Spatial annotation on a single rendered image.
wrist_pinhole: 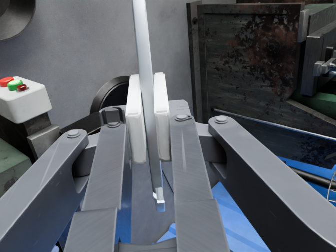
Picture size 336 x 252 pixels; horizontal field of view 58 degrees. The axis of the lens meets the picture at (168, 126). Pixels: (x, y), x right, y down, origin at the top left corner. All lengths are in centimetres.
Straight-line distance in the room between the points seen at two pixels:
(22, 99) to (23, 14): 66
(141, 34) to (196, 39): 171
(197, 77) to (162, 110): 180
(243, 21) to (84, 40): 83
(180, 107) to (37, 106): 47
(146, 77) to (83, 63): 123
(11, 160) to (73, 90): 80
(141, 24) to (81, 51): 121
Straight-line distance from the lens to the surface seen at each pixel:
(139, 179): 182
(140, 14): 19
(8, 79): 67
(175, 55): 181
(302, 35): 161
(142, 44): 18
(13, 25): 122
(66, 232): 66
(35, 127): 63
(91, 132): 60
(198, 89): 198
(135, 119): 15
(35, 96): 61
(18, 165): 61
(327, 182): 106
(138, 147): 16
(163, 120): 15
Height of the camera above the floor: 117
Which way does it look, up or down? 39 degrees down
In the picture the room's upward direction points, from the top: 108 degrees clockwise
